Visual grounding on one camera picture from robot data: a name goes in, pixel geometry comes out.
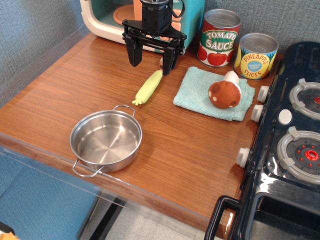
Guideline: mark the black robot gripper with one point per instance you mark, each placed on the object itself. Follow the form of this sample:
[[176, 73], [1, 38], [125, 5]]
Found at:
[[156, 22]]

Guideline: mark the stainless steel pot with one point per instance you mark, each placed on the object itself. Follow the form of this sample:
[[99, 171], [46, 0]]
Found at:
[[105, 141]]

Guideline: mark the teal toy microwave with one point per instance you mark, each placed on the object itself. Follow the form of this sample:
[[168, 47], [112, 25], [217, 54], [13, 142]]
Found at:
[[104, 17]]

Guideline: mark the teal folded cloth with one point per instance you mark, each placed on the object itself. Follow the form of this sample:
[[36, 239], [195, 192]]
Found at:
[[193, 95]]

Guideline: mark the tomato sauce can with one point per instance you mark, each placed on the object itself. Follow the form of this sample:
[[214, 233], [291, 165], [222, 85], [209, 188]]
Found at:
[[220, 31]]

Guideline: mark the brown plush mushroom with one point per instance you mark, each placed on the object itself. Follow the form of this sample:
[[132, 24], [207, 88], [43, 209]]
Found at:
[[226, 93]]

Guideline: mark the pineapple slices can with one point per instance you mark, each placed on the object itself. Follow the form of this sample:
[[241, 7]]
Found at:
[[255, 55]]

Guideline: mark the white stove knob top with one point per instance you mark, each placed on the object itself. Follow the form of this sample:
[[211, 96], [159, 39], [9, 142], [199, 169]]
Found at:
[[262, 94]]

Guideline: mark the white stove knob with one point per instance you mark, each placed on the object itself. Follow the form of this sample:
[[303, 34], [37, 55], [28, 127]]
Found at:
[[257, 112], [242, 157], [262, 94]]

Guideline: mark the white stove knob middle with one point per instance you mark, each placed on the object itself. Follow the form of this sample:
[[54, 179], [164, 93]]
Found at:
[[257, 112]]

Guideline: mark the white stove knob bottom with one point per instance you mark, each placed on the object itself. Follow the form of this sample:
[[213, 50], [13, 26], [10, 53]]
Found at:
[[242, 157]]

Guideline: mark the black toy stove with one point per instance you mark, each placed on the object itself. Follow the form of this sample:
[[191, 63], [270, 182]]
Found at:
[[280, 188]]

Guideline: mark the spoon with green handle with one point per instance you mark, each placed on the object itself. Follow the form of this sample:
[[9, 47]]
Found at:
[[149, 86]]

